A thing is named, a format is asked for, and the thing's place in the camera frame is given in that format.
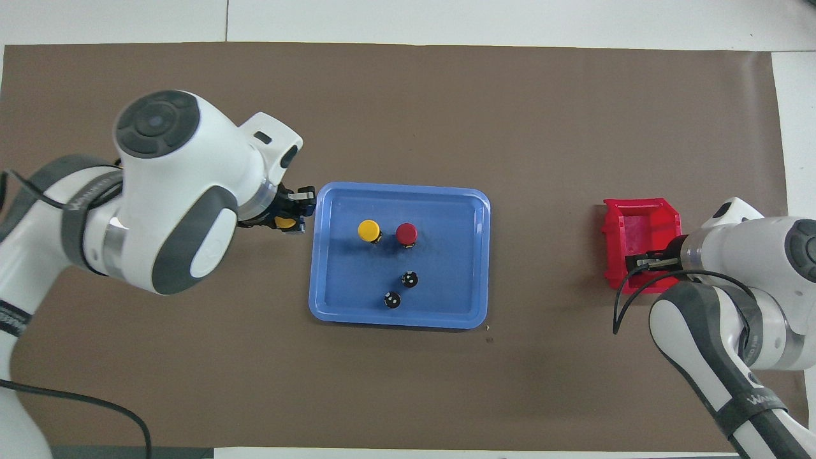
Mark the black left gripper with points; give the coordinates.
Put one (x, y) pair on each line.
(274, 201)

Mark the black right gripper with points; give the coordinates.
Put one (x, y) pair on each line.
(669, 261)

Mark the yellow push button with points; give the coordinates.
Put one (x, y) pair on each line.
(285, 223)
(368, 230)

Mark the red push button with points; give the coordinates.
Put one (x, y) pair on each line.
(407, 234)

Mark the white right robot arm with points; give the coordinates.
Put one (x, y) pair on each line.
(701, 331)

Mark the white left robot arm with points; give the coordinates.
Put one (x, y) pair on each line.
(178, 159)

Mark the red plastic bin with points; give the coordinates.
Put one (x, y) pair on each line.
(637, 223)

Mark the blue plastic tray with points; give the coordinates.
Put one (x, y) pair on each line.
(357, 306)

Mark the black cylindrical knob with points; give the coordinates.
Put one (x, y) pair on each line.
(393, 299)
(410, 279)

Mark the brown paper table mat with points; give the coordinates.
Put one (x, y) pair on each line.
(510, 115)

